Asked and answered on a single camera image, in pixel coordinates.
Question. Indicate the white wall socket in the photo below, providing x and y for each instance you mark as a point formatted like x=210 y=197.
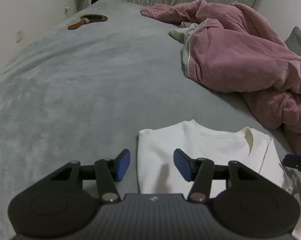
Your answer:
x=19 y=36
x=66 y=10

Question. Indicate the pink quilt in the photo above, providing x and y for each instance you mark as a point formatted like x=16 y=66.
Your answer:
x=240 y=55

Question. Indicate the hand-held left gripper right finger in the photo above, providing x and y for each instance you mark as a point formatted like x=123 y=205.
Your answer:
x=181 y=165

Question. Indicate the grey pillow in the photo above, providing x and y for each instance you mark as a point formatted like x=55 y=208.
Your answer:
x=299 y=42

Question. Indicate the white sweatshirt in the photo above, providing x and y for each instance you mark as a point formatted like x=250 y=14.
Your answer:
x=228 y=150

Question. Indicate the grey bed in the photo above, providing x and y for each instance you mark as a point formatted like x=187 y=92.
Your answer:
x=90 y=80

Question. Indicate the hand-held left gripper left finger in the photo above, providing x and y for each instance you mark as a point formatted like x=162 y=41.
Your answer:
x=123 y=165

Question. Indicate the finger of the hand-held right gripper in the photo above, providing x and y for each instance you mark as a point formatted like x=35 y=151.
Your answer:
x=298 y=161

